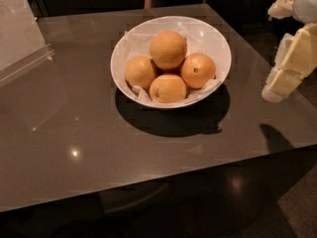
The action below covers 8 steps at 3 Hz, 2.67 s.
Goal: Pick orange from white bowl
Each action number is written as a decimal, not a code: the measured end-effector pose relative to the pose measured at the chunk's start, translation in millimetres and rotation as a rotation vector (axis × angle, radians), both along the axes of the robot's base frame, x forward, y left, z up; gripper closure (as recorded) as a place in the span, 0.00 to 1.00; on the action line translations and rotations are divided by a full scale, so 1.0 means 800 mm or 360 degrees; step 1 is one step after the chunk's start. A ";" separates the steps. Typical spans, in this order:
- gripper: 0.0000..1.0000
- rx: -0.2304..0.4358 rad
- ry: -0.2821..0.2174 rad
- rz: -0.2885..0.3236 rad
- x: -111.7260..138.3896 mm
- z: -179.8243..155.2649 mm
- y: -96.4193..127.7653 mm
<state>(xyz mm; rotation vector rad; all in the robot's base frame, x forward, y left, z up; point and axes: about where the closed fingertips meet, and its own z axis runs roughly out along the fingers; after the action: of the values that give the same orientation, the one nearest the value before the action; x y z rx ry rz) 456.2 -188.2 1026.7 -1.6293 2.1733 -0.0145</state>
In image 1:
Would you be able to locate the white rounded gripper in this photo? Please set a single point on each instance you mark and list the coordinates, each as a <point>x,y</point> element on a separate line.
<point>306,4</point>

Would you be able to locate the orange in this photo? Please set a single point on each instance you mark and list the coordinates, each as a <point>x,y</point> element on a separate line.
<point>168,88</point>
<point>168,49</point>
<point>141,71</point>
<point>197,69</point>

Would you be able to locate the white ceramic bowl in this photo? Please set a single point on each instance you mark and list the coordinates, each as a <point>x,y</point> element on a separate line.
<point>211,40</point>

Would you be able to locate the white paper bowl liner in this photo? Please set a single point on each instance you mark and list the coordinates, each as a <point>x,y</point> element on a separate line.
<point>137,43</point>

